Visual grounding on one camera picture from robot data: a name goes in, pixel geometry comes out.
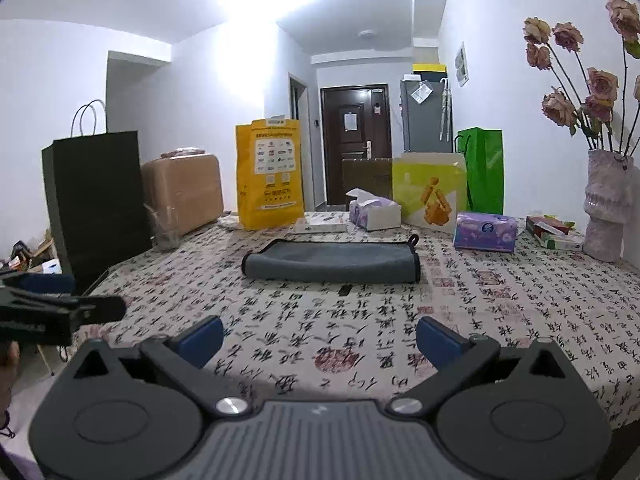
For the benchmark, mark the white folded umbrella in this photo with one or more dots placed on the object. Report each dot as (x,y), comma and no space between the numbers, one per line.
(445,110)

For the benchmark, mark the yellow shopping bag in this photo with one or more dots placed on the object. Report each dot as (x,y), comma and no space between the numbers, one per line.
(270,175)

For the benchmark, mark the flat white box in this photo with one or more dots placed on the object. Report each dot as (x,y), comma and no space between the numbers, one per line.
(320,226)

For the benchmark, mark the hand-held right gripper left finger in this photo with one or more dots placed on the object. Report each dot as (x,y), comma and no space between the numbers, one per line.
(200,339)

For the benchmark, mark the clear glass cup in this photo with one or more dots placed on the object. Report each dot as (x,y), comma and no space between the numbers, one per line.
(164,232)

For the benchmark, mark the calligraphy printed tablecloth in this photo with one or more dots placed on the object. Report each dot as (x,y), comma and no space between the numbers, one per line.
(350,320)

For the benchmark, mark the wall poster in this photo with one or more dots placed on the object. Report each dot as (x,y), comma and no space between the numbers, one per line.
(462,64)

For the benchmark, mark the person's left hand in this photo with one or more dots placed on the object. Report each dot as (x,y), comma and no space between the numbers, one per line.
(9,367)

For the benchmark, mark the black paper bag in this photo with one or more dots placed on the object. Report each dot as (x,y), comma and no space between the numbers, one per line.
(95,200)

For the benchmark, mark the yellow-green gift box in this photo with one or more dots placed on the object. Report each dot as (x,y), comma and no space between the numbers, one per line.
(430,190)

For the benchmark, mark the dried pink roses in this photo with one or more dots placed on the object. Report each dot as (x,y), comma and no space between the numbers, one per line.
(600,85)

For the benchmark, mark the paper notice on door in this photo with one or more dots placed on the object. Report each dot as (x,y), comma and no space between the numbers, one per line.
(350,121)

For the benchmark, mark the tan suitcase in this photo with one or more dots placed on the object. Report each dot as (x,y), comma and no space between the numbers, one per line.
(185,190)

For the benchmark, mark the white ceramic vase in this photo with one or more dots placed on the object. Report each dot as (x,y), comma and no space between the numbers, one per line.
(607,205)

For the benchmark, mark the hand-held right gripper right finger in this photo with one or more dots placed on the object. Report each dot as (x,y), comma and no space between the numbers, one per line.
(439,339)

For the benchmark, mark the dark brown door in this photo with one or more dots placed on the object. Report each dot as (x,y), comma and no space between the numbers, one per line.
(355,150)

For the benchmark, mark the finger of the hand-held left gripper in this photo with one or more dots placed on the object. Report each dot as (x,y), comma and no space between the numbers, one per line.
(60,310)
(50,283)

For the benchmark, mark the purple tissue pack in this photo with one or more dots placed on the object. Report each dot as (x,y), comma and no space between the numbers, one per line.
(485,232)

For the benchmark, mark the small black tag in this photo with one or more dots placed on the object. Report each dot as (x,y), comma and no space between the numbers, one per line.
(344,290)

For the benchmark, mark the paper sheet on refrigerator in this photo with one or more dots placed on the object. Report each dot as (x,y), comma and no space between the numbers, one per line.
(421,92)

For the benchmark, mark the white purple tissue box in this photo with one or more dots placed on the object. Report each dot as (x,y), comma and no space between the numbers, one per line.
(375,212)

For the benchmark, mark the grey towel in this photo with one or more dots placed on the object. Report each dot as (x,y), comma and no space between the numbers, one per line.
(330,260)

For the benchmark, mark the red and white boxes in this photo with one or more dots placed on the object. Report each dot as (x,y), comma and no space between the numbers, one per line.
(552,232)

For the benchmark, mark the round ceiling lamp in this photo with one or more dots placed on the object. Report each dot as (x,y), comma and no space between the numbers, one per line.
(367,34)

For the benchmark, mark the brown cardboard box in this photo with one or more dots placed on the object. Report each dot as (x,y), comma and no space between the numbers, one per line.
(367,177)

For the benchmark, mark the yellow and black box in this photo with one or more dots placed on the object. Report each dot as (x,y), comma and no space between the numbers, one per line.
(429,71)

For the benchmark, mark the green paper bag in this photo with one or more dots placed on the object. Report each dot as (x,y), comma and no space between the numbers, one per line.
(485,170)

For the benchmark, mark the grey refrigerator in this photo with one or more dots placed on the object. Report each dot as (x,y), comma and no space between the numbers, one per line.
(425,120)

